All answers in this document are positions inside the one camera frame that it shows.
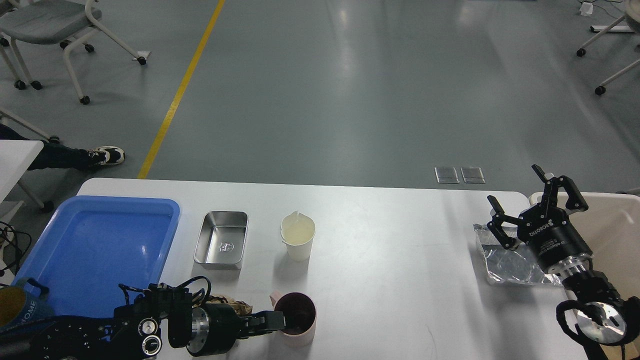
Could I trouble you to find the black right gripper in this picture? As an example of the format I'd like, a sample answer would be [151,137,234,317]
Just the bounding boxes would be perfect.
[486,164,594,274]

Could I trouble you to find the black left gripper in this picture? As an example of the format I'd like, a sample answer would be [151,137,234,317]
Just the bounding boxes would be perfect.
[186,303,287,357]

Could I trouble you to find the pink ribbed mug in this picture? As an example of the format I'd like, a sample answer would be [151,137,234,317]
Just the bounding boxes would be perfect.
[269,291,318,348]

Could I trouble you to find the stainless steel rectangular tin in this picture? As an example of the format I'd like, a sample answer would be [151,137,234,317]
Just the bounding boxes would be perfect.
[193,210,249,271]

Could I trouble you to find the dark blue HOME mug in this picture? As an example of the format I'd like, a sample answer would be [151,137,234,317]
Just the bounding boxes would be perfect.
[0,277,55,331]

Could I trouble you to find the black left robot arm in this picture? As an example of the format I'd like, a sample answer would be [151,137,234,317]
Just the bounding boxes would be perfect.
[1,276,292,360]

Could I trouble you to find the crumpled brown paper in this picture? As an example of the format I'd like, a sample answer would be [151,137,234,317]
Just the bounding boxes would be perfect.
[205,293,253,317]

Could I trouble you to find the aluminium foil tray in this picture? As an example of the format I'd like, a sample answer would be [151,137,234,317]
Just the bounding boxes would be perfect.
[473,223,592,287]

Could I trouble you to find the right floor outlet plate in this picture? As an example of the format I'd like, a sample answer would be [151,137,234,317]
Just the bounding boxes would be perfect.
[461,166,486,184]

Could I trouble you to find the floor outlet plate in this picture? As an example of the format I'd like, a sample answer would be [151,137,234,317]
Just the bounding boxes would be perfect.
[461,166,486,184]
[434,166,460,184]

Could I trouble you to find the beige plastic bin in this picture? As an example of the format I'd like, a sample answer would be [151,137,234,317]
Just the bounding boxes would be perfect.
[529,191,640,360]

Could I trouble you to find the left floor outlet plate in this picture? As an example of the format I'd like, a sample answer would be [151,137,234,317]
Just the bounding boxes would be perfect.
[434,166,460,184]

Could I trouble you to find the white paper cup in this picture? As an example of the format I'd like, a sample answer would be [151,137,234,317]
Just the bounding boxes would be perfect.
[280,210,316,262]

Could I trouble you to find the blue plastic tray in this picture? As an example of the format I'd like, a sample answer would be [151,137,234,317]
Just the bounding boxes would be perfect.
[16,195,180,318]

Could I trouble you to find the white chair base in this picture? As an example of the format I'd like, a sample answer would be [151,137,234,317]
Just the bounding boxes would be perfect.
[575,0,640,96]

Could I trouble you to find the person in dark trousers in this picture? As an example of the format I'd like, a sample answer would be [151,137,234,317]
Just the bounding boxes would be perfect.
[27,140,126,171]

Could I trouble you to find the white side table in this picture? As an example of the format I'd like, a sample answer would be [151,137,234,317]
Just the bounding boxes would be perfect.
[0,140,55,214]

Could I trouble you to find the grey office chair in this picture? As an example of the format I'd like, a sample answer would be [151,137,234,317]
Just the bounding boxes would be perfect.
[0,0,151,143]

